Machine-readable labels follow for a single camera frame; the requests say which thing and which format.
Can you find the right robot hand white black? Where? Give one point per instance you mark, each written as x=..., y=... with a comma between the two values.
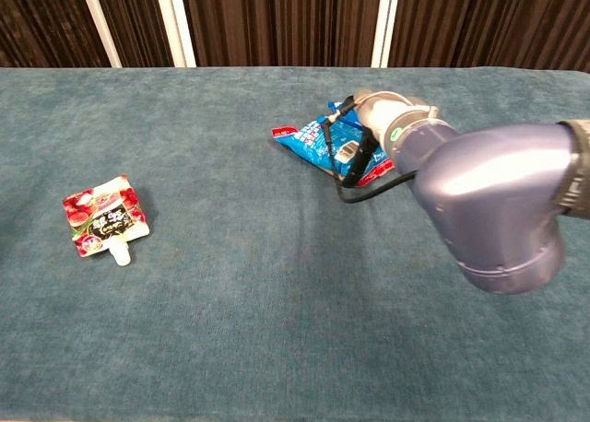
x=374, y=105

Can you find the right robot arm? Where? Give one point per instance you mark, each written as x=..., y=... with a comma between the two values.
x=488, y=187

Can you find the large blue snack packet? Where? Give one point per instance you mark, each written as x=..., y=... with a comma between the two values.
x=309, y=138

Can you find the dark brown pleated curtain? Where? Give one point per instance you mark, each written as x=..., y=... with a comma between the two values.
x=286, y=21

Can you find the teal table cloth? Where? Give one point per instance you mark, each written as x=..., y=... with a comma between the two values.
x=258, y=302

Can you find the red spout drink pouch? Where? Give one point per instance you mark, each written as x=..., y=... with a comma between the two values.
x=103, y=217

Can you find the wide white frame post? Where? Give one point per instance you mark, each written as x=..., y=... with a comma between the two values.
x=175, y=23

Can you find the thin white frame post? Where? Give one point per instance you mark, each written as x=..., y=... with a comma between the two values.
x=99, y=23

